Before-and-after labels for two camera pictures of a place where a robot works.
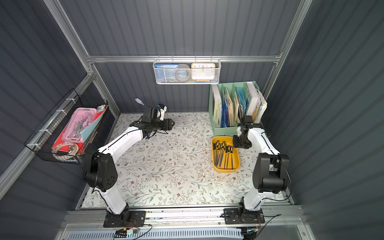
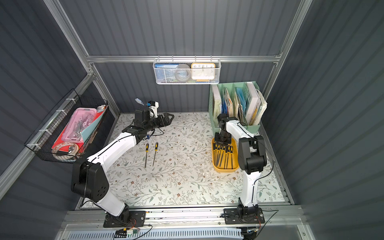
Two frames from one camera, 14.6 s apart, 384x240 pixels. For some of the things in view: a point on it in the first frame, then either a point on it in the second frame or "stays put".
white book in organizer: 253,102 stays put
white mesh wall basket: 187,71 stays put
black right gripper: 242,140 to 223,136
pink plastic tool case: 80,118 stays put
